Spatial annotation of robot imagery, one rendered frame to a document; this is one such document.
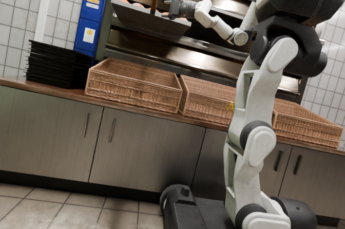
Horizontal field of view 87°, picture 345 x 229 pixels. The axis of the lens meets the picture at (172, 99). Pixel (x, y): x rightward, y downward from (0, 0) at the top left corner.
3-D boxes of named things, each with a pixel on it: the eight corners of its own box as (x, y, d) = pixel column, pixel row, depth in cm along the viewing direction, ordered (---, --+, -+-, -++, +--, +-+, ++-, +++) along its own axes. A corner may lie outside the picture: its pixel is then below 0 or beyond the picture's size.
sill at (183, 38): (112, 22, 152) (113, 18, 152) (297, 73, 179) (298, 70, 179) (111, 20, 146) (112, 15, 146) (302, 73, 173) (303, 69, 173)
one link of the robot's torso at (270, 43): (272, 71, 83) (279, 45, 82) (295, 70, 69) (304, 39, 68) (246, 64, 81) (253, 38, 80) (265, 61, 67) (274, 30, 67)
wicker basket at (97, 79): (102, 90, 149) (109, 56, 147) (168, 104, 159) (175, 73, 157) (81, 95, 101) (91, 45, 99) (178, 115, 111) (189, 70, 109)
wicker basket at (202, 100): (172, 105, 159) (179, 74, 157) (231, 118, 167) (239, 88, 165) (181, 115, 111) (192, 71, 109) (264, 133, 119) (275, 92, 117)
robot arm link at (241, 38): (244, 43, 115) (263, 6, 104) (250, 49, 104) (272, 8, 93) (227, 38, 114) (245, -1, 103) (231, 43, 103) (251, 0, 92)
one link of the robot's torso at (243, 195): (247, 209, 92) (253, 116, 87) (273, 244, 73) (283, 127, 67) (217, 211, 90) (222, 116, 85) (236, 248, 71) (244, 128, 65)
